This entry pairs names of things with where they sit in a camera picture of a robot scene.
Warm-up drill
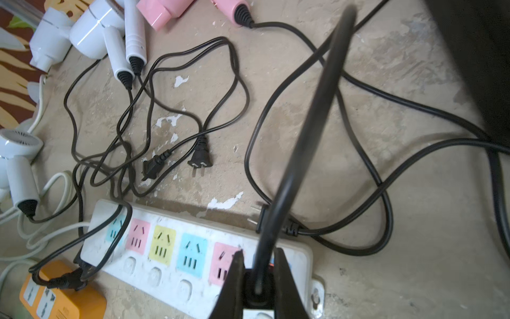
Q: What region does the black plug pair left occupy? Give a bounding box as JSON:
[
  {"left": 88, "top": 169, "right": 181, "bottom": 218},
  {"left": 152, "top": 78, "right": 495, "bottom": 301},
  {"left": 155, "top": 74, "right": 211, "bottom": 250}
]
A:
[{"left": 142, "top": 151, "right": 171, "bottom": 181}]

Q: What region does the white hair dryer near left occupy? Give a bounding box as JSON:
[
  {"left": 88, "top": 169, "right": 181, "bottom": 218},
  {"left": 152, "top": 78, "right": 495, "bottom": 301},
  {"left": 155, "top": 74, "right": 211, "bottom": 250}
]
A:
[{"left": 1, "top": 128, "right": 43, "bottom": 217}]

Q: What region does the black plug pair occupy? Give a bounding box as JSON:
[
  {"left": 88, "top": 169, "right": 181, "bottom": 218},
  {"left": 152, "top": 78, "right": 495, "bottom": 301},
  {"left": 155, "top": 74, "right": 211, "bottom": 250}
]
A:
[
  {"left": 187, "top": 135, "right": 213, "bottom": 178},
  {"left": 142, "top": 151, "right": 171, "bottom": 181}
]

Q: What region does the black dryer power cable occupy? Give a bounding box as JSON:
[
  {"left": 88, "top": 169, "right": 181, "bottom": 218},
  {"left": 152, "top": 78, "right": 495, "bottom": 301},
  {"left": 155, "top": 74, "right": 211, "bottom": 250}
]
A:
[{"left": 242, "top": 3, "right": 510, "bottom": 310}]

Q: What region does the white hair dryer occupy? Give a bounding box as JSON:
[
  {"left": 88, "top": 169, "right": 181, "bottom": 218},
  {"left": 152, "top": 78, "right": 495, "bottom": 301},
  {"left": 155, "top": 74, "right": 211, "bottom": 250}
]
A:
[
  {"left": 117, "top": 0, "right": 147, "bottom": 77},
  {"left": 1, "top": 128, "right": 43, "bottom": 217},
  {"left": 29, "top": 7, "right": 74, "bottom": 73},
  {"left": 69, "top": 0, "right": 135, "bottom": 90}
]

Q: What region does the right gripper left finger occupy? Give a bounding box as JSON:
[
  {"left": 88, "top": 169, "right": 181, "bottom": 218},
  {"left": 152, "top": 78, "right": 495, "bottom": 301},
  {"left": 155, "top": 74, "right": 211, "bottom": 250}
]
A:
[{"left": 209, "top": 251, "right": 245, "bottom": 319}]

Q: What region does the white hair dryer far left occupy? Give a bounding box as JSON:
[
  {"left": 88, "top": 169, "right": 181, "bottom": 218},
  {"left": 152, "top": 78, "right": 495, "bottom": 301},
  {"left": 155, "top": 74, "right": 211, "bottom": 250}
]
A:
[{"left": 29, "top": 7, "right": 74, "bottom": 73}]

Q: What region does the black plug on orange strip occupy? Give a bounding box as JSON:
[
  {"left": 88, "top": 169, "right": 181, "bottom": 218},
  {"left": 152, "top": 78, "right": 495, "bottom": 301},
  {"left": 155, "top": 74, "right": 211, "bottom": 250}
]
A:
[{"left": 46, "top": 268, "right": 87, "bottom": 291}]

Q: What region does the white multicolour power strip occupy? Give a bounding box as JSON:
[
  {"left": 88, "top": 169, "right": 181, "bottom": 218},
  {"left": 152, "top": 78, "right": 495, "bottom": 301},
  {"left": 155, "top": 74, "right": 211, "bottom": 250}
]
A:
[{"left": 79, "top": 198, "right": 325, "bottom": 319}]

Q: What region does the black plug pair right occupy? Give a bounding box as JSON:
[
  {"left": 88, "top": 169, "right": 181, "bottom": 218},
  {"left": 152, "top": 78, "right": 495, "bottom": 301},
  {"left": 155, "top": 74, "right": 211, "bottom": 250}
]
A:
[{"left": 187, "top": 135, "right": 213, "bottom": 178}]

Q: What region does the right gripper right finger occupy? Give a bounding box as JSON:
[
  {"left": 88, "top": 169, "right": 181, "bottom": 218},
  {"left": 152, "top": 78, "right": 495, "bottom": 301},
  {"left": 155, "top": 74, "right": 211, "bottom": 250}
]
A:
[{"left": 273, "top": 248, "right": 309, "bottom": 319}]

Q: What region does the pink hair dryer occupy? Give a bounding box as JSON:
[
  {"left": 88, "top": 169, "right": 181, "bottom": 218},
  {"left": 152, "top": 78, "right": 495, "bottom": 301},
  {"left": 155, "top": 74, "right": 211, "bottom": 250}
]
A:
[{"left": 136, "top": 0, "right": 256, "bottom": 32}]

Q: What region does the orange power strip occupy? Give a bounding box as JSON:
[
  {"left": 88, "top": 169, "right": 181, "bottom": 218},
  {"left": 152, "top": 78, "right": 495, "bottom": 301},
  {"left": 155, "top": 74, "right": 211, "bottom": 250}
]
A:
[{"left": 19, "top": 276, "right": 107, "bottom": 319}]

